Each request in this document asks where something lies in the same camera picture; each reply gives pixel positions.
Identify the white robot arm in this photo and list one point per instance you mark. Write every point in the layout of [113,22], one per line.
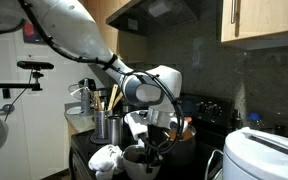
[68,28]

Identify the black range hood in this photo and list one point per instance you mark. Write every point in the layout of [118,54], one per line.
[147,17]

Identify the black camera on mount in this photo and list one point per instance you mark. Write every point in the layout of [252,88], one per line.
[36,68]

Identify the steel tumbler cup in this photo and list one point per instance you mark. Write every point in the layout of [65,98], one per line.
[115,126]

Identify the perforated metal utensil holder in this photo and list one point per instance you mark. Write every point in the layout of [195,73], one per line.
[100,135]

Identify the black pot with orange soup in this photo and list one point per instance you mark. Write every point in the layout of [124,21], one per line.
[183,152]

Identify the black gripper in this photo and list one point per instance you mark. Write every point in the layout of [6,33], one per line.
[155,146]

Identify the white rice cooker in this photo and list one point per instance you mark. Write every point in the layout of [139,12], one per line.
[255,155]

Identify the wooden upper cabinet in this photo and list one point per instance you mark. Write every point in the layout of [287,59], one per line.
[255,24]

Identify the blue cap water bottle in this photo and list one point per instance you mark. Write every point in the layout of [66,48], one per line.
[255,121]

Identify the white crumpled cloth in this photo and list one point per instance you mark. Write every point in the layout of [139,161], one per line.
[107,162]

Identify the black stove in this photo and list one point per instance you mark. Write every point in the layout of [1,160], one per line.
[211,117]

